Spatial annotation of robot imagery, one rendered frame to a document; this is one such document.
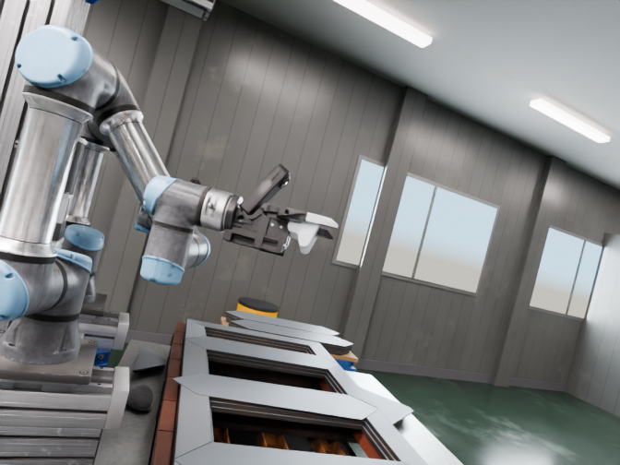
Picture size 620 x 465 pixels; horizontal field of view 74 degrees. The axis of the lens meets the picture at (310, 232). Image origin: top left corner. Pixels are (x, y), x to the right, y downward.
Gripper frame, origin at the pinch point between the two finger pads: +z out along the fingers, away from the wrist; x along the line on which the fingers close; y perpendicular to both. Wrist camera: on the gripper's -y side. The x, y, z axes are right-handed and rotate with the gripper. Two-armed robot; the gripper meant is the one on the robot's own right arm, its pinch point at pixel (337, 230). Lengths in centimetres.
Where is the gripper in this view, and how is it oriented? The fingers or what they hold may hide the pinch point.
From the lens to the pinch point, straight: 76.5
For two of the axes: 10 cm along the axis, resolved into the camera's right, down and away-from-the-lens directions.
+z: 9.7, 2.5, -0.3
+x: 0.1, -1.4, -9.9
